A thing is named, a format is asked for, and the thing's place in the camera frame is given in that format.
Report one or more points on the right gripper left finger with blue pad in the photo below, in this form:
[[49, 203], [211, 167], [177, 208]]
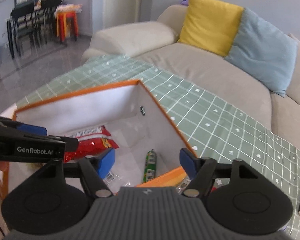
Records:
[[94, 170]]

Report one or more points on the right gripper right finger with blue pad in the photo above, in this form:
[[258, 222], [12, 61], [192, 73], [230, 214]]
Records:
[[200, 171]]

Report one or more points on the red chip snack bag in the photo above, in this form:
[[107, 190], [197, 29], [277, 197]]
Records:
[[91, 141]]

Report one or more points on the green sausage stick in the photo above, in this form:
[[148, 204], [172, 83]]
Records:
[[150, 166]]

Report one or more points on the orange white storage box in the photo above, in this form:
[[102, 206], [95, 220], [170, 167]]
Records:
[[135, 120]]

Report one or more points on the beige sofa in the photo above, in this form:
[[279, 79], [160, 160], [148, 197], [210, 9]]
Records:
[[156, 42]]

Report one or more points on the light blue cushion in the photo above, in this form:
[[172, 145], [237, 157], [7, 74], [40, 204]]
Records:
[[264, 52]]

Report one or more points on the yellow cushion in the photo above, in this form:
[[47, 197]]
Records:
[[211, 25]]

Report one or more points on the orange red stacked stools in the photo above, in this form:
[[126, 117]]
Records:
[[66, 25]]

